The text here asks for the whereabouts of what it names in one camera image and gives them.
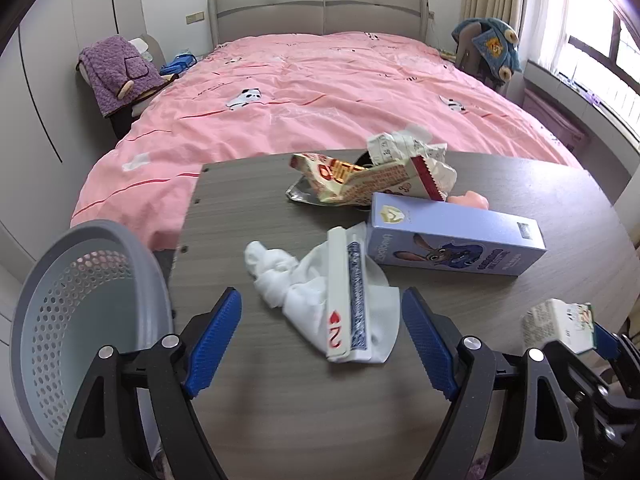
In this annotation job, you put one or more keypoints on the pink cloth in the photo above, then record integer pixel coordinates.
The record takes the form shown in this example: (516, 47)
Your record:
(555, 117)

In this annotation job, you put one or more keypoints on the window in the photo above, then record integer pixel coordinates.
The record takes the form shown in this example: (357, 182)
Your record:
(600, 35)

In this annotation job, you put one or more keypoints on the white wardrobe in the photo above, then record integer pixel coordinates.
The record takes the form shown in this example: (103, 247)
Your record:
(60, 60)

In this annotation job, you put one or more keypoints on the wall outlet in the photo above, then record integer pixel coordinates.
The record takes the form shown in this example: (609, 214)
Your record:
(195, 17)

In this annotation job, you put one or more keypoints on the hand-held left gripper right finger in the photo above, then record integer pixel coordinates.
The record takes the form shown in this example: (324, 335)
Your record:
(430, 345)

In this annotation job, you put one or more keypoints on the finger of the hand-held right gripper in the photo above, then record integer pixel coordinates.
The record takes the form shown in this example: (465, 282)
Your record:
(580, 375)
(605, 342)

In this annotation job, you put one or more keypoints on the small white green carton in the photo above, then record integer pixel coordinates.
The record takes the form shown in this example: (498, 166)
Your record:
(555, 325)

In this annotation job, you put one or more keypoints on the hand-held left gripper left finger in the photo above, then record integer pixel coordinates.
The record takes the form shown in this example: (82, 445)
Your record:
(212, 345)

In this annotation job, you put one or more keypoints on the crumpled printed paper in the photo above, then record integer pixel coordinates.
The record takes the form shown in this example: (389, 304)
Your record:
(395, 147)

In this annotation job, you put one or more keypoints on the blue packet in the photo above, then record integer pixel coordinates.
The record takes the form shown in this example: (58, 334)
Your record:
(177, 64)

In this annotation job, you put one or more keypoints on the pink panda print duvet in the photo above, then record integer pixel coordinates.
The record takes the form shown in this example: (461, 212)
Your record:
(310, 105)

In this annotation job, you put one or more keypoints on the cream red print snack bag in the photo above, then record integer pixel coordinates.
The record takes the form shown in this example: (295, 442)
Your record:
(350, 180)

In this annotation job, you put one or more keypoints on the grey padded headboard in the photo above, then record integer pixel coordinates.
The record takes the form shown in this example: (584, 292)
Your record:
(300, 10)

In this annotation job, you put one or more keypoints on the purple fleece robe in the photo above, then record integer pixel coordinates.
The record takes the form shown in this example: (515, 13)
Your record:
(110, 70)

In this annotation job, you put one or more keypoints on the beige chair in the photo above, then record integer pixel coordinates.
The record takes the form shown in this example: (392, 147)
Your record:
(156, 50)

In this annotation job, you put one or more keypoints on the blue bear print garment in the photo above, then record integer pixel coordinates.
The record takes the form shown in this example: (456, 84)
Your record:
(492, 45)

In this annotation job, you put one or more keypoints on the white playing card box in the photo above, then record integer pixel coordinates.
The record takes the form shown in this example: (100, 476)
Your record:
(340, 280)

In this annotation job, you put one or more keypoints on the white plastic bag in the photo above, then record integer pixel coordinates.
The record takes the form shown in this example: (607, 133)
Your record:
(270, 270)

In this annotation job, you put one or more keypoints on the pink pig toy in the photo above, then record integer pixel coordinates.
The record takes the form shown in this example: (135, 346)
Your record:
(470, 200)

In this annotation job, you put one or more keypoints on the blue rabbit print box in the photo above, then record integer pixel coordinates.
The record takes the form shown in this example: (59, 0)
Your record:
(450, 230)

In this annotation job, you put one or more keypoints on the grey perforated plastic basket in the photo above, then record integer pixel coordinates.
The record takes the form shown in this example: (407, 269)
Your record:
(75, 320)

